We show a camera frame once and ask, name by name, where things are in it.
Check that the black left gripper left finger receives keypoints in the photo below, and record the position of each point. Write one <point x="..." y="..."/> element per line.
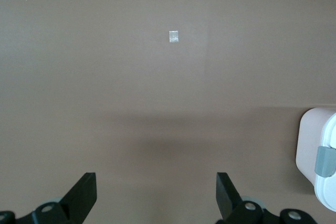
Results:
<point x="78" y="197"/>

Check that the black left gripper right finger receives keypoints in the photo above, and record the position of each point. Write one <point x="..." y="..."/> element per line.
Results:
<point x="228" y="197"/>

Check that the pink plastic box base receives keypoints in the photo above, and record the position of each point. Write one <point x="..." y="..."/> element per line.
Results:
<point x="308" y="140"/>

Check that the grey lid latch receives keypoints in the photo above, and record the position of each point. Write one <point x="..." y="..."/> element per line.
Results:
<point x="324" y="161"/>

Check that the small square tape patch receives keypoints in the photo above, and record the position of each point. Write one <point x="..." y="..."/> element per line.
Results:
<point x="173" y="36"/>

